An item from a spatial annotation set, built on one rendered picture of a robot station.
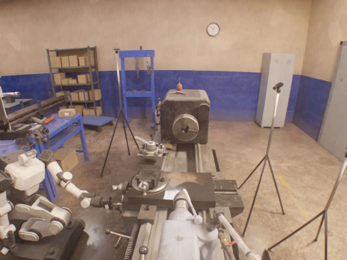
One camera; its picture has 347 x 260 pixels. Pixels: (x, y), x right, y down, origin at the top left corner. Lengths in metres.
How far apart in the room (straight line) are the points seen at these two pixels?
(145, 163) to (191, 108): 0.89
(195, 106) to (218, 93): 3.41
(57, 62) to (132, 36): 2.08
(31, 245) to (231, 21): 5.46
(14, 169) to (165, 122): 1.40
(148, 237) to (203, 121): 1.31
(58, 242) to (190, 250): 1.66
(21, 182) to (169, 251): 1.30
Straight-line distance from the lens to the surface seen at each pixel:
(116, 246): 1.57
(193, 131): 1.89
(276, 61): 5.17
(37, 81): 6.94
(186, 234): 0.81
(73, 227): 2.31
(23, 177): 1.76
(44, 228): 2.16
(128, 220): 1.44
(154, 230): 1.27
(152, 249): 1.18
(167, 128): 2.14
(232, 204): 1.39
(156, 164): 1.39
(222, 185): 1.54
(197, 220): 0.84
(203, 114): 2.02
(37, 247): 2.33
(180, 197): 1.01
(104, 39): 5.72
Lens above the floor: 1.79
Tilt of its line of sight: 22 degrees down
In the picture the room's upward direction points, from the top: straight up
